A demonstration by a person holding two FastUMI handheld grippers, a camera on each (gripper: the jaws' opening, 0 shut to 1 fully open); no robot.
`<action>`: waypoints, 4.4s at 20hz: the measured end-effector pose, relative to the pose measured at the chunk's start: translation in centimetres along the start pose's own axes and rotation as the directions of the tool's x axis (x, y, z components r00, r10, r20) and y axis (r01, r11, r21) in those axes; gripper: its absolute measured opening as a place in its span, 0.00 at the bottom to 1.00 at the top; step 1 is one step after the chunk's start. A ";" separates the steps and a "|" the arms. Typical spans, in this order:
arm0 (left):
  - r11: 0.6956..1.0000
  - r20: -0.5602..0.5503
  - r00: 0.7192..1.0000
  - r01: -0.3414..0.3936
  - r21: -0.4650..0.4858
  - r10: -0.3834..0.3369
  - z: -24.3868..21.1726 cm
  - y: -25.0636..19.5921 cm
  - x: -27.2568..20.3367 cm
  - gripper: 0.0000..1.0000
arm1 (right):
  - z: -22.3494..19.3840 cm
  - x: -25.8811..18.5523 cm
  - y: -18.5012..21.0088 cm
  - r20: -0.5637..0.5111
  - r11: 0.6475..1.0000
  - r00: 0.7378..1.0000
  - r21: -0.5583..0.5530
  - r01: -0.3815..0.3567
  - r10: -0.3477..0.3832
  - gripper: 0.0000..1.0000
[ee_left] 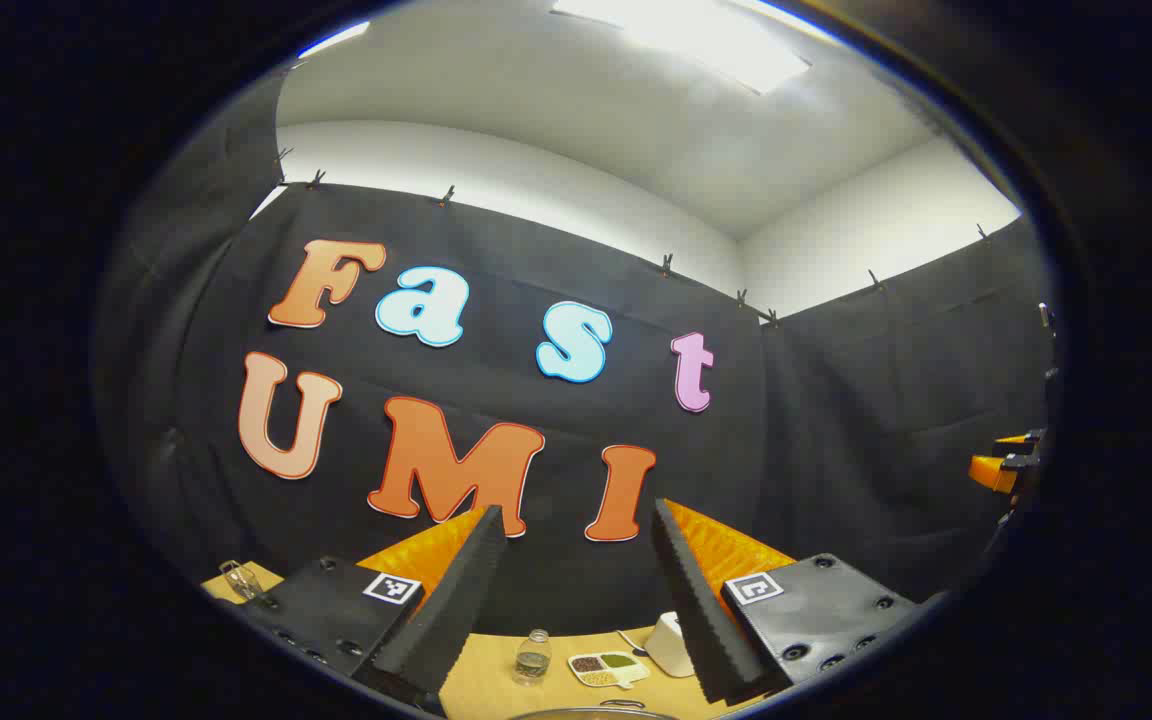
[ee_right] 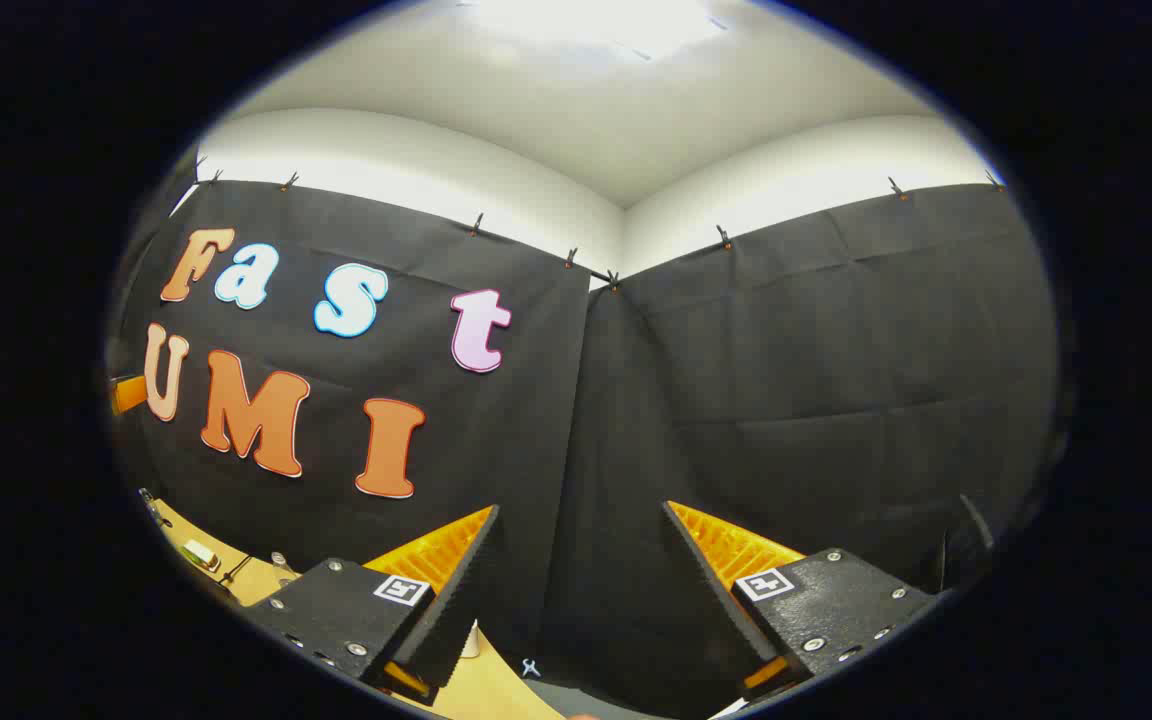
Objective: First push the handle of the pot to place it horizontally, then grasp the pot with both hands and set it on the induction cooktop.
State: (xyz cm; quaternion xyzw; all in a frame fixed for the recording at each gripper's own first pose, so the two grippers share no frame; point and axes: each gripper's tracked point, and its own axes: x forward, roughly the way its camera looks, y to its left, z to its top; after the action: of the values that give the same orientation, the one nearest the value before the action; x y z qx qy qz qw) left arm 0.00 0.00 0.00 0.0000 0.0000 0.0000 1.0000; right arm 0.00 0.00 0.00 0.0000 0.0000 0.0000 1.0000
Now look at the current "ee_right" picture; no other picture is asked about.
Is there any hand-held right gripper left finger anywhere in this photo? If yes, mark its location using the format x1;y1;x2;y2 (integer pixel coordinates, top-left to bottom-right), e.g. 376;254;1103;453
241;505;502;706

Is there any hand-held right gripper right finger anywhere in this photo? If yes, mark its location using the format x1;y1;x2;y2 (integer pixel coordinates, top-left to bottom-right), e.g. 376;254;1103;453
661;500;942;706

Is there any black backdrop cloth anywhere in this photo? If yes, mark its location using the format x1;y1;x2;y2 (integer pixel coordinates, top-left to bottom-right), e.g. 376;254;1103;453
106;150;1062;716

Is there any dark angular object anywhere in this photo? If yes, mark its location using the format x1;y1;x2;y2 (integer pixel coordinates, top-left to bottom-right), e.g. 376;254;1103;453
921;493;997;596

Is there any row of small black clips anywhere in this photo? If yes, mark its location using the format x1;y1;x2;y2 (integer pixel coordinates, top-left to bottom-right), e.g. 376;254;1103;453
191;155;1007;293

